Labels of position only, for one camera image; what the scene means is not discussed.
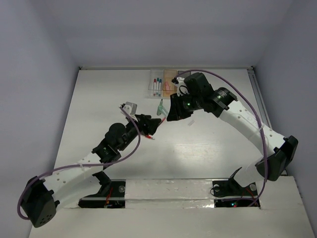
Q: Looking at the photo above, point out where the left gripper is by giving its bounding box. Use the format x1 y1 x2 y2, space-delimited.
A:
118 114 159 151

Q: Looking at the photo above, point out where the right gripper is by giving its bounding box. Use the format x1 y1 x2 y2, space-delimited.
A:
167 91 203 121

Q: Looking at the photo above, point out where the green highlighter marker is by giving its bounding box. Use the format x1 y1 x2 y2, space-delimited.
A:
157 99 168 118

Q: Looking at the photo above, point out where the pink highlighter marker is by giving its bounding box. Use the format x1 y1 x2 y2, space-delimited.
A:
163 81 171 92

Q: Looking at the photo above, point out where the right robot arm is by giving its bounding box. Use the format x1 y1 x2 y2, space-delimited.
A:
167 72 298 194

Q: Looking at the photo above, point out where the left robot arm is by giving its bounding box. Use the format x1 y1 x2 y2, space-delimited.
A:
17 114 162 228

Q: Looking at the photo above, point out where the red pen thin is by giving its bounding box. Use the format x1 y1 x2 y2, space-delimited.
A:
145 135 155 140

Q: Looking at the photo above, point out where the orange plastic container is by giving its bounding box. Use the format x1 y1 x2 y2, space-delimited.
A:
162 69 177 98

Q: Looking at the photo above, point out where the clear plastic container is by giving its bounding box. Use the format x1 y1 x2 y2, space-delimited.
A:
148 69 163 98

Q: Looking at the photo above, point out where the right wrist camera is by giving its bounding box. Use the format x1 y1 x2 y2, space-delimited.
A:
171 77 189 96

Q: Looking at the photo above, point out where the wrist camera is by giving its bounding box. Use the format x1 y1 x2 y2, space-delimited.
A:
171 77 189 96
119 102 137 117

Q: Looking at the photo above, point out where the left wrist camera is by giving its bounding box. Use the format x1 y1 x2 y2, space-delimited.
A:
119 102 137 117

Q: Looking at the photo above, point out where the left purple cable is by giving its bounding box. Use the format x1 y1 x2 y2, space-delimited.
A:
16 106 142 220

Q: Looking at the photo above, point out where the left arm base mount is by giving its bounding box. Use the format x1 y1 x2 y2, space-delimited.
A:
78 172 126 209

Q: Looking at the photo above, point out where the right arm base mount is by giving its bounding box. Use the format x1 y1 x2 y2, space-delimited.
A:
210 167 260 207

